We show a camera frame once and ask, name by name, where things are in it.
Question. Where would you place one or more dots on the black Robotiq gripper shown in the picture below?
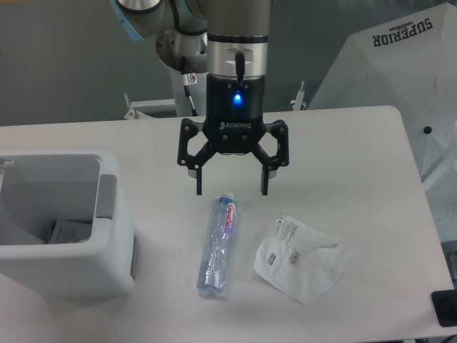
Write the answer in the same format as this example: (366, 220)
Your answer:
(235, 114)

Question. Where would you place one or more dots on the clear plastic water bottle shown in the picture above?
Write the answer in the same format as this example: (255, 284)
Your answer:
(214, 266)

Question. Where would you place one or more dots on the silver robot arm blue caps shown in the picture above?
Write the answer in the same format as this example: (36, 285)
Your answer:
(232, 36)

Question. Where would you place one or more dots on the paper trash inside can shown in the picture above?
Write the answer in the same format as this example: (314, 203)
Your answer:
(67, 232)

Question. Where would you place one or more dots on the white plastic trash can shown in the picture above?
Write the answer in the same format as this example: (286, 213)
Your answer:
(40, 186)

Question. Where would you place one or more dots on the right metal table clamp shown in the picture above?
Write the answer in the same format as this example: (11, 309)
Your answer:
(298, 103)

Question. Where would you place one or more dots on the metal table clamp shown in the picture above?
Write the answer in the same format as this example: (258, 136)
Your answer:
(132, 112)
(298, 103)

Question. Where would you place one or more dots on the left metal table clamp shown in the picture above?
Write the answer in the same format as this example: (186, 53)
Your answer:
(132, 112)

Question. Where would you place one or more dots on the white plastic wrapper bag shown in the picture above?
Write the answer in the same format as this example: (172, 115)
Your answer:
(301, 262)

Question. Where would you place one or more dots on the white Superior umbrella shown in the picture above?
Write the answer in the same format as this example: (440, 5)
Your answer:
(408, 63)

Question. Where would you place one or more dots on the black device at table edge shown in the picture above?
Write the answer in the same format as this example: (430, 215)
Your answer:
(444, 304)

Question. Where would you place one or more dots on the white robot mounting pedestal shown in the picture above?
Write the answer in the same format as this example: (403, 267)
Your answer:
(189, 98)

